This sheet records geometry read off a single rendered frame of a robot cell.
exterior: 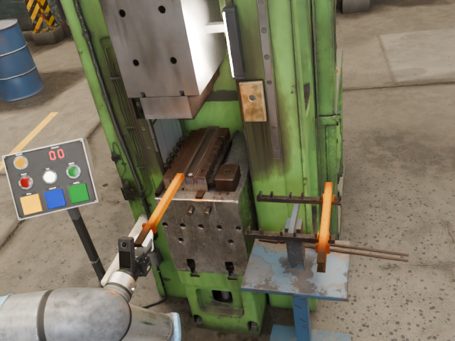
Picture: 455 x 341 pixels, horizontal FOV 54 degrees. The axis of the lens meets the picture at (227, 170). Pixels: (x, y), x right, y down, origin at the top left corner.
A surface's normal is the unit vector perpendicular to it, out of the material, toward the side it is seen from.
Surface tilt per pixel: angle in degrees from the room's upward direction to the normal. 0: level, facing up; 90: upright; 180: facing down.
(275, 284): 0
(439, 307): 0
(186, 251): 90
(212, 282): 90
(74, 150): 60
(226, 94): 90
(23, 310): 16
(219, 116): 90
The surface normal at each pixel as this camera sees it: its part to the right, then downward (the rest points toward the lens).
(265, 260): -0.15, -0.82
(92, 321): 0.63, -0.18
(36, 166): 0.09, 0.04
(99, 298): 0.54, -0.76
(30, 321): -0.10, -0.33
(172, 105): -0.24, 0.57
